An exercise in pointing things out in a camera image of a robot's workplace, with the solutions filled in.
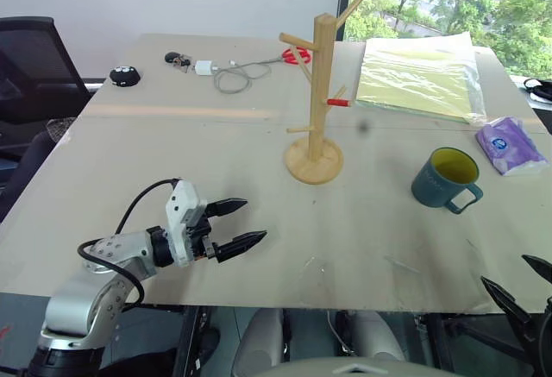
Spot wooden mug tree stand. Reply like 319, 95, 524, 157
278, 0, 368, 185

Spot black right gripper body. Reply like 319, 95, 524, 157
529, 293, 552, 352

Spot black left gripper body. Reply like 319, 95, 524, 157
185, 203, 219, 263

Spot black key fob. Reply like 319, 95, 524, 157
163, 50, 193, 72

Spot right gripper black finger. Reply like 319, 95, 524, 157
480, 275, 533, 331
521, 254, 552, 286

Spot black and white device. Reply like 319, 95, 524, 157
522, 76, 552, 105

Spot purple tissue pack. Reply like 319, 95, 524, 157
474, 115, 549, 178

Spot grey rounded robot leg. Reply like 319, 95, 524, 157
231, 307, 286, 377
351, 310, 407, 363

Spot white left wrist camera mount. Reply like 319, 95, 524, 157
165, 179, 209, 267

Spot grey charger cable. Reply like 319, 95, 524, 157
212, 56, 286, 95

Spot black mesh office chair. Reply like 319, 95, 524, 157
0, 16, 94, 223

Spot teal mug with yellow inside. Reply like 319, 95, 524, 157
410, 146, 485, 216

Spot yellow-green plastic bag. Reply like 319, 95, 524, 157
354, 31, 489, 128

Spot red-handled scissors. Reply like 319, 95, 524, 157
272, 46, 313, 67

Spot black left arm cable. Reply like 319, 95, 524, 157
77, 177, 183, 313

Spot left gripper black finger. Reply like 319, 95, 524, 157
213, 229, 269, 265
205, 197, 250, 219

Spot black round puck, white dots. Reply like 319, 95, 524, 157
109, 64, 142, 89

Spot grey robot torso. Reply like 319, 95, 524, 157
257, 355, 463, 377

